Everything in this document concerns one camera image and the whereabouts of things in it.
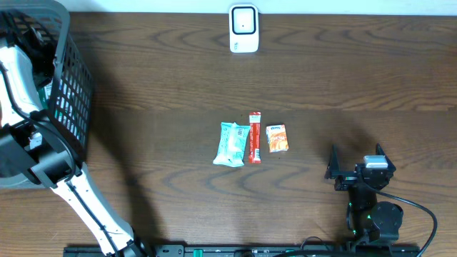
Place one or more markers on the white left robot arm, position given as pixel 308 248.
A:
pixel 115 236

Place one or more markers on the orange tissue pack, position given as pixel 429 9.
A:
pixel 277 138

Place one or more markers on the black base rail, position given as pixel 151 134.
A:
pixel 176 250

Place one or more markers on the grey plastic basket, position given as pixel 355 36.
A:
pixel 46 93

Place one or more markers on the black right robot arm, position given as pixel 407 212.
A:
pixel 372 222

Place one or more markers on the red stick sachet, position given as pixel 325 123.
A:
pixel 254 137

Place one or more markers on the white barcode scanner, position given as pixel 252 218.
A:
pixel 243 28

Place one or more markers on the teal wet wipes pack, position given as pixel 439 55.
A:
pixel 232 145

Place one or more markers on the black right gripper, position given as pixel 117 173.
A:
pixel 348 178

